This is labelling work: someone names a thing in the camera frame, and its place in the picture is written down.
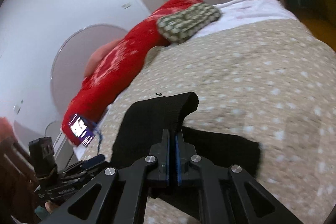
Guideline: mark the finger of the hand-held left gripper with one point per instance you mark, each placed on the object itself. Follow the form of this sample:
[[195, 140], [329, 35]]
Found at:
[[93, 160], [76, 176]]

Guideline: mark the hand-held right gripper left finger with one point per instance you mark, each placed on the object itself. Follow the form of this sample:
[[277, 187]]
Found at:
[[165, 155]]

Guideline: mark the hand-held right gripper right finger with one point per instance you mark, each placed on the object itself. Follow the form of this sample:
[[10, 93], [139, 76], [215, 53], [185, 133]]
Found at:
[[179, 158]]

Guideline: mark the person's left hand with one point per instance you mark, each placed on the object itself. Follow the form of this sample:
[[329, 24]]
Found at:
[[51, 207]]

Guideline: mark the dark wooden chair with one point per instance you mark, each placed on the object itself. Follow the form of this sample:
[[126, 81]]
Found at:
[[15, 174]]

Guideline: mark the purple badge card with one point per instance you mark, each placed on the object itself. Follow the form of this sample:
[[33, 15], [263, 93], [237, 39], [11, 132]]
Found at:
[[80, 129]]

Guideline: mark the black thread scrap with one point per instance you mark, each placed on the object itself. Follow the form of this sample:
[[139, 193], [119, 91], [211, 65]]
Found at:
[[158, 94]]

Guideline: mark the red floral quilt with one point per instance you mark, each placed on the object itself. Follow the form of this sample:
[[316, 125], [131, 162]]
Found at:
[[118, 69]]

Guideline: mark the round padded headboard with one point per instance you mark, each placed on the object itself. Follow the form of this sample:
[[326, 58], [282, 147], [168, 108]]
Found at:
[[68, 61]]

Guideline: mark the pink pillow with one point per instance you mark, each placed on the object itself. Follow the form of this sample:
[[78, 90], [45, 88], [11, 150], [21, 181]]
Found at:
[[98, 58]]

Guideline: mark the beige dotted quilted blanket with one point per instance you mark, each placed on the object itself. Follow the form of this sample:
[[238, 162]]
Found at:
[[262, 82]]

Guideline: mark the green patterned pillow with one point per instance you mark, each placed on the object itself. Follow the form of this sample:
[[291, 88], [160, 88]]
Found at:
[[186, 22]]

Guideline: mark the white bedsheet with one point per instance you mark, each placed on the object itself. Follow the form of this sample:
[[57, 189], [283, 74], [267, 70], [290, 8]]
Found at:
[[249, 8]]

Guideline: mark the yellow wooden door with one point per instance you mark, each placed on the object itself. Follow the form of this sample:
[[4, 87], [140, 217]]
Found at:
[[315, 16]]

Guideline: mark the white wall socket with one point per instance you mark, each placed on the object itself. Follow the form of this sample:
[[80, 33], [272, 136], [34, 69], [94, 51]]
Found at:
[[17, 107]]

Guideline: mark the white wall switch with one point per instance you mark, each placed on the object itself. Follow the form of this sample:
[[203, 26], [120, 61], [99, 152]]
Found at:
[[126, 5]]

